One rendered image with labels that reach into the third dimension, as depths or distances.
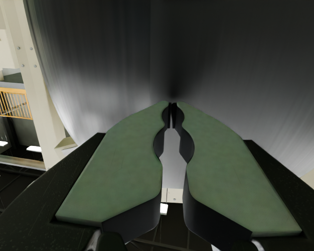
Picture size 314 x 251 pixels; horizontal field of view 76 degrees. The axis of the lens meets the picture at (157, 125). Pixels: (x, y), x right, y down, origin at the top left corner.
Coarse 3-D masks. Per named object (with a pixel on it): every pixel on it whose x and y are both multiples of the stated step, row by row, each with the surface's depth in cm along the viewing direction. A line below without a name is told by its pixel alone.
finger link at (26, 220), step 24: (96, 144) 8; (72, 168) 7; (24, 192) 6; (48, 192) 6; (0, 216) 5; (24, 216) 5; (48, 216) 5; (0, 240) 5; (24, 240) 5; (48, 240) 5; (72, 240) 5; (96, 240) 5
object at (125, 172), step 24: (144, 120) 9; (168, 120) 11; (120, 144) 8; (144, 144) 8; (96, 168) 7; (120, 168) 7; (144, 168) 7; (72, 192) 6; (96, 192) 6; (120, 192) 6; (144, 192) 6; (72, 216) 5; (96, 216) 5; (120, 216) 5; (144, 216) 6
